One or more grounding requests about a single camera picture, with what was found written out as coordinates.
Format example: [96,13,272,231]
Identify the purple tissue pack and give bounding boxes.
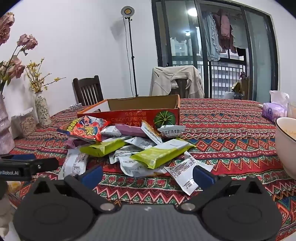
[262,90,290,122]

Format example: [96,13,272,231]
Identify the white dark-label snack packet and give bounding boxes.
[157,125,186,139]

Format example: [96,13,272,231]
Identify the pink snack packet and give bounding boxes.
[116,124,148,138]
[66,137,84,149]

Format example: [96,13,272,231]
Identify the red patterned tablecloth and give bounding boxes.
[0,98,296,241]

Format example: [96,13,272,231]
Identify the white bowl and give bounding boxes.
[275,117,296,181]

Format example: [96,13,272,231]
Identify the dried pink flowers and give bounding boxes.
[0,12,38,95]

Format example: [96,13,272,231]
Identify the yellow flower branches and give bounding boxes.
[25,58,67,94]

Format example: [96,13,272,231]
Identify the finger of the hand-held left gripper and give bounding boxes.
[0,153,37,161]
[32,159,59,175]

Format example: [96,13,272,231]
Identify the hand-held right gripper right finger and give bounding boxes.
[181,165,272,213]

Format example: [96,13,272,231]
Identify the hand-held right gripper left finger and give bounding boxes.
[24,165,116,213]

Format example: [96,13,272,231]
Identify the balcony railing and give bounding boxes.
[172,54,247,99]

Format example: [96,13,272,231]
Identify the beige jacket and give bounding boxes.
[149,65,205,99]

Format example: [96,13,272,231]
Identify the green snack packet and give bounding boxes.
[129,138,196,169]
[80,138,129,157]

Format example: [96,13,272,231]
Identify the black framed glass door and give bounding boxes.
[151,0,279,103]

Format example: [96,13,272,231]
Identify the floor lamp on tripod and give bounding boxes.
[121,6,139,97]

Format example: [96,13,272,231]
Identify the brown cardboard box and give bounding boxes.
[239,77,251,100]

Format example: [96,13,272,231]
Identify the floral ceramic vase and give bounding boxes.
[35,92,52,127]

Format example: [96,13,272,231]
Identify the orange cracker packet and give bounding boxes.
[141,120,163,144]

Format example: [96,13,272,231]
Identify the dark wooden chair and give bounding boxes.
[73,75,104,106]

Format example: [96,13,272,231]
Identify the pile of white snack packets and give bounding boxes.
[59,125,214,196]

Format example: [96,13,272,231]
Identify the hanging pink garment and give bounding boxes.
[213,9,237,54]

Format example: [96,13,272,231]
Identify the hanging white garment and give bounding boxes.
[230,17,252,49]

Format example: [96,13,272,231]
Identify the red snack bag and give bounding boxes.
[57,115,111,142]

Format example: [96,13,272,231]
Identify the red cardboard box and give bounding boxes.
[77,95,180,137]

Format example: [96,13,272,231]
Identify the hanging blue garment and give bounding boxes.
[201,10,223,62]

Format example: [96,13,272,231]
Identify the pink vase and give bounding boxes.
[0,94,15,154]

